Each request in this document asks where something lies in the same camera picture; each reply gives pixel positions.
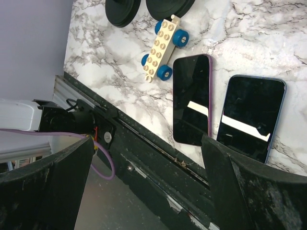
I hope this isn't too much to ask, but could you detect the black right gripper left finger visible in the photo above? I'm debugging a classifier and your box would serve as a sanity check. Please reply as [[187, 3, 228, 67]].
[[0, 138, 94, 230]]

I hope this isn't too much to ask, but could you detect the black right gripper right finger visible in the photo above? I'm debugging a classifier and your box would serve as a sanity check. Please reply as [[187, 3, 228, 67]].
[[201, 135, 307, 230]]

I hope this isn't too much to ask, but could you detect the blue phone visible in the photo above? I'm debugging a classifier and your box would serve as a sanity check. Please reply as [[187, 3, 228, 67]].
[[216, 75, 286, 163]]

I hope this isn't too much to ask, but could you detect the pink phone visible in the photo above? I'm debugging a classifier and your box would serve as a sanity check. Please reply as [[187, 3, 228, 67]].
[[173, 54, 213, 146]]

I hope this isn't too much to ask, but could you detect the black stand for pink phone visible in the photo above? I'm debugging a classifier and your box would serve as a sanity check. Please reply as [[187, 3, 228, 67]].
[[105, 0, 141, 28]]

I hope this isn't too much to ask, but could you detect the black stand with blue phone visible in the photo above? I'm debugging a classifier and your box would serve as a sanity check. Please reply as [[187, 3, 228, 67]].
[[146, 0, 195, 21]]

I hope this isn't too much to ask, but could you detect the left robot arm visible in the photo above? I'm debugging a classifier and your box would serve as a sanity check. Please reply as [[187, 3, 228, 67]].
[[0, 99, 95, 136]]

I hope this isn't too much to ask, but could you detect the blue white toy block car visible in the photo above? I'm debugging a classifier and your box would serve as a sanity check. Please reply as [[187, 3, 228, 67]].
[[141, 14, 189, 83]]

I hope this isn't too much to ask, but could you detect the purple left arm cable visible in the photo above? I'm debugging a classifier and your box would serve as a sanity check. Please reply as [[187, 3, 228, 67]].
[[0, 128, 116, 181]]

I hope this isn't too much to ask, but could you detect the black mounting rail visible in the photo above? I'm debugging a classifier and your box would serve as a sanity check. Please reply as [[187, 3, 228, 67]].
[[63, 73, 218, 230]]

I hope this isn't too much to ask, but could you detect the aluminium frame rail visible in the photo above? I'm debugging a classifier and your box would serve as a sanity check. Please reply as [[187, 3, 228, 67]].
[[53, 73, 109, 111]]

